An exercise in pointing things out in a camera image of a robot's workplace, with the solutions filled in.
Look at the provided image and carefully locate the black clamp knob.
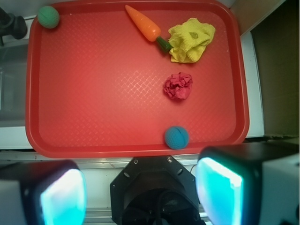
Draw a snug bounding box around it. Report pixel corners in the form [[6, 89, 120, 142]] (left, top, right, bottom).
[[0, 8, 28, 46]]

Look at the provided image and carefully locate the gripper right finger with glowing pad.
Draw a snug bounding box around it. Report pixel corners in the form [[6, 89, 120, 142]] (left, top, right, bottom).
[[195, 142, 300, 225]]

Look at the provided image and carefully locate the yellow crumpled cloth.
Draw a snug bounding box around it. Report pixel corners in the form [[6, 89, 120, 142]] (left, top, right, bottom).
[[168, 18, 216, 63]]

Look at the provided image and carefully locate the crumpled red paper ball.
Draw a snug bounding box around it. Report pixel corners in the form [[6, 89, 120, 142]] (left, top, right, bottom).
[[163, 72, 193, 100]]

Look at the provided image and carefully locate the orange toy carrot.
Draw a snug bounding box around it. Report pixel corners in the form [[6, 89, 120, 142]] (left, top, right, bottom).
[[125, 5, 173, 53]]

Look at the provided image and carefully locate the blue foam ball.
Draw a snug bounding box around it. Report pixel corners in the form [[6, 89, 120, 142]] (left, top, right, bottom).
[[165, 126, 189, 150]]

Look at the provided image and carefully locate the green foam ball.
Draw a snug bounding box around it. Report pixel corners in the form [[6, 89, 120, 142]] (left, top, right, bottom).
[[37, 6, 60, 29]]

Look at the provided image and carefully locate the red plastic tray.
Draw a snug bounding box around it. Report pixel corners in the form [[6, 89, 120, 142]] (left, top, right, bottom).
[[25, 0, 249, 158]]

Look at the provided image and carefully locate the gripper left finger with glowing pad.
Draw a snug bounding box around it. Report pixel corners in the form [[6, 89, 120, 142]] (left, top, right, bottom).
[[0, 160, 87, 225]]

